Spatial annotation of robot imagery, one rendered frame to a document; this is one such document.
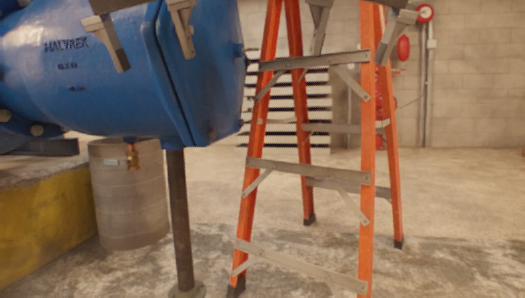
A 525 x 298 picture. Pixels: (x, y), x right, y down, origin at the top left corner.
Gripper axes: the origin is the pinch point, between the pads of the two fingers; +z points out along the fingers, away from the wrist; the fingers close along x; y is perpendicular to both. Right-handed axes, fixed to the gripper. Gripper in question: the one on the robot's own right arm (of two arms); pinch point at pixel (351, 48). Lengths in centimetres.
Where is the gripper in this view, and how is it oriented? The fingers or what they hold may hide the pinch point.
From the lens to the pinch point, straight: 51.5
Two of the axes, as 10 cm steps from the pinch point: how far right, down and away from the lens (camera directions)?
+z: -1.6, 8.6, 4.9
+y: 1.4, 5.1, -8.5
